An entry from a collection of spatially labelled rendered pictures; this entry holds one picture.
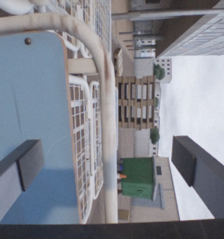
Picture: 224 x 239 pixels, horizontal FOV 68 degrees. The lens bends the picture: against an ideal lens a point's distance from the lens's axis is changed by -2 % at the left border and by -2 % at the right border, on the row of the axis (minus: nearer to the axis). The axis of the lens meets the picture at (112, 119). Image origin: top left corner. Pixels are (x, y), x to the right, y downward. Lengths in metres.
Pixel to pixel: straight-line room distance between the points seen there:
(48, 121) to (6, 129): 0.08
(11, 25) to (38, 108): 0.12
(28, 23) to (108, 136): 0.18
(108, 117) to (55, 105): 0.08
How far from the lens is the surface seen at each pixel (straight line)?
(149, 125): 4.03
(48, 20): 0.26
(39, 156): 0.17
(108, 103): 0.23
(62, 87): 0.24
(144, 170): 6.15
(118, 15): 5.27
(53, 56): 0.25
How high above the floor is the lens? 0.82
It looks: 9 degrees down
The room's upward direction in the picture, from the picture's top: 91 degrees clockwise
